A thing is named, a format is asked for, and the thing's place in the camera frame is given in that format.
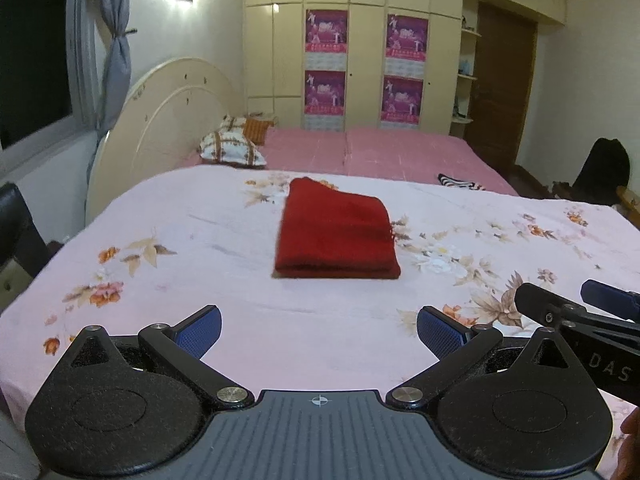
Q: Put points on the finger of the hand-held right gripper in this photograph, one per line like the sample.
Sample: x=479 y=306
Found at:
x=610 y=300
x=535 y=302

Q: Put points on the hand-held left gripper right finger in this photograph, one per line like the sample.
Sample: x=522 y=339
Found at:
x=440 y=332

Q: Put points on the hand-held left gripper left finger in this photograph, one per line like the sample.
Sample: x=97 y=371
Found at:
x=200 y=332

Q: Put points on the red beaded sweater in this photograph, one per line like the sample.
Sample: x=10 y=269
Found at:
x=335 y=230

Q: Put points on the person's right hand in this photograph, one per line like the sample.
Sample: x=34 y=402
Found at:
x=632 y=445

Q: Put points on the floral pink bedsheet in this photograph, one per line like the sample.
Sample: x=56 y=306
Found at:
x=200 y=240

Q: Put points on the wooden footboard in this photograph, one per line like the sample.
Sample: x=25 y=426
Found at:
x=631 y=205

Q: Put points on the black jacket on chair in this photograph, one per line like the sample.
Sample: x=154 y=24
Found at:
x=602 y=170

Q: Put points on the black white striped cloth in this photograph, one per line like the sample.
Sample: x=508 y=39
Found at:
x=460 y=182

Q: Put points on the plain pink bedsheet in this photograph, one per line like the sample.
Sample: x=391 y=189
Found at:
x=390 y=155

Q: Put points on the large checked pillow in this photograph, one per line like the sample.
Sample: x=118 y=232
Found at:
x=230 y=149

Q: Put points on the black leather chair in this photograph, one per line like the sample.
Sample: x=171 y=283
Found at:
x=20 y=230

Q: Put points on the orange striped pillow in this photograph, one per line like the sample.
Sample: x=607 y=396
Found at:
x=257 y=130

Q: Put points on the cream round headboard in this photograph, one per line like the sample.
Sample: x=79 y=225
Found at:
x=160 y=120

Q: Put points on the brown wooden door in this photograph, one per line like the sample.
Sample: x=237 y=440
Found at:
x=502 y=85

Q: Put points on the cream corner shelf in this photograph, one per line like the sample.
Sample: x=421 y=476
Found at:
x=465 y=75

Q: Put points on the cream wardrobe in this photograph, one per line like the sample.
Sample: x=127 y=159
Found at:
x=280 y=60

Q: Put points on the grey curtain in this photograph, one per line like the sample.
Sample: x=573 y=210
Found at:
x=116 y=50

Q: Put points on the window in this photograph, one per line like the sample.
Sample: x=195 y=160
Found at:
x=35 y=45

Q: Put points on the purple wall poster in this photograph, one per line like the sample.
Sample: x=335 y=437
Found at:
x=406 y=35
x=326 y=30
x=402 y=100
x=325 y=91

